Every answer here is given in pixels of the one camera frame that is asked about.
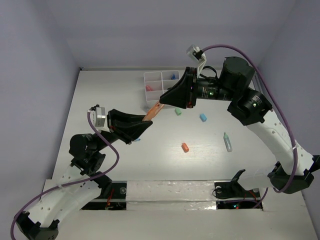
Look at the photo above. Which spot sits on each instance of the pink highlighter pen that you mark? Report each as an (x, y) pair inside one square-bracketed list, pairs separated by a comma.
[(148, 88)]

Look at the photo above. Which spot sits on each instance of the white left organizer box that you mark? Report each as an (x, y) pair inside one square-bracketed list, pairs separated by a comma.
[(154, 80)]

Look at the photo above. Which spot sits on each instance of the orange highlighter pen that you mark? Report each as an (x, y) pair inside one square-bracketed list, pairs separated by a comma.
[(153, 111)]

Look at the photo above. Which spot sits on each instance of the green highlighter cap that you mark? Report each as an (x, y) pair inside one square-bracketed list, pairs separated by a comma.
[(178, 111)]

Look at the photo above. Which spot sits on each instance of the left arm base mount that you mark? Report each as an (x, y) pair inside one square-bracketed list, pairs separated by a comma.
[(112, 195)]

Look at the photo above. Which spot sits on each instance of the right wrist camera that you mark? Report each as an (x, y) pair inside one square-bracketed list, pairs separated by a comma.
[(196, 54)]

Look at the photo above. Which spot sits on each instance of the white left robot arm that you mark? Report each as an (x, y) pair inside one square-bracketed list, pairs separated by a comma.
[(85, 178)]

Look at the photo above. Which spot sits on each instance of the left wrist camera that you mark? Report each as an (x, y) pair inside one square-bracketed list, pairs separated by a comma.
[(98, 117)]

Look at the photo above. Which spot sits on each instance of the blue highlighter cap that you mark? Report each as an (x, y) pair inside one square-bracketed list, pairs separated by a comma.
[(203, 117)]

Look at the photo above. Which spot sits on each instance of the orange tip clear highlighter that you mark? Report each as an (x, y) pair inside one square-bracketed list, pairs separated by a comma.
[(145, 108)]

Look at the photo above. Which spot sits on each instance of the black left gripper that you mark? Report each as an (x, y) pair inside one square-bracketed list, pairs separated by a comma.
[(126, 126)]

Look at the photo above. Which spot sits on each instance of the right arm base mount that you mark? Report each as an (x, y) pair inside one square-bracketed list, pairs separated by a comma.
[(230, 195)]

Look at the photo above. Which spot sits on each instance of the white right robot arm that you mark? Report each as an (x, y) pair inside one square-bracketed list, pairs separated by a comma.
[(294, 166)]

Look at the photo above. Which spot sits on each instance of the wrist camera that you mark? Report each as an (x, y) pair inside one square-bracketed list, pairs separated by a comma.
[(196, 54), (98, 117)]

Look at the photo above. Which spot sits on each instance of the green highlighter pen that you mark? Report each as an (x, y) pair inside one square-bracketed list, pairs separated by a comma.
[(227, 142)]

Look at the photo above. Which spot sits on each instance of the orange highlighter cap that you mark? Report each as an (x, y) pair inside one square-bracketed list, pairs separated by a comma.
[(185, 147)]

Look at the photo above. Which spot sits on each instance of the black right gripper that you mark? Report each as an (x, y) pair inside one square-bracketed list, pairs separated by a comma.
[(179, 93)]

